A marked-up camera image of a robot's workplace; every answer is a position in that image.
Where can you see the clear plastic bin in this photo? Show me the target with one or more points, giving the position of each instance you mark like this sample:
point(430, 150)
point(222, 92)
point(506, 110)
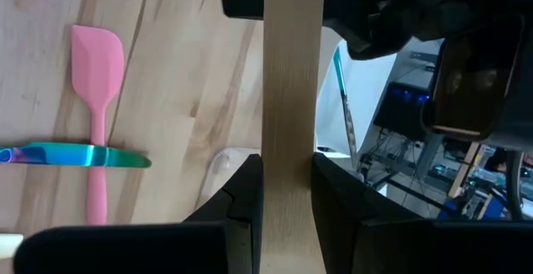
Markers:
point(225, 170)

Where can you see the black computer blue lights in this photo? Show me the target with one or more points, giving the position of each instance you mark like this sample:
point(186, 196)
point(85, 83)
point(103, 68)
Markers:
point(399, 111)

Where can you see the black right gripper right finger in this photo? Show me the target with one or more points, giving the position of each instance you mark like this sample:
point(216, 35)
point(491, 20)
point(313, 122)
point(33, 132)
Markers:
point(416, 249)

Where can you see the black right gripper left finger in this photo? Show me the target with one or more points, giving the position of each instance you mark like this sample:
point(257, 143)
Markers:
point(166, 249)

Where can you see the pink silicone spatula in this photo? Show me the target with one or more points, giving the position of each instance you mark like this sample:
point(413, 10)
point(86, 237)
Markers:
point(98, 66)

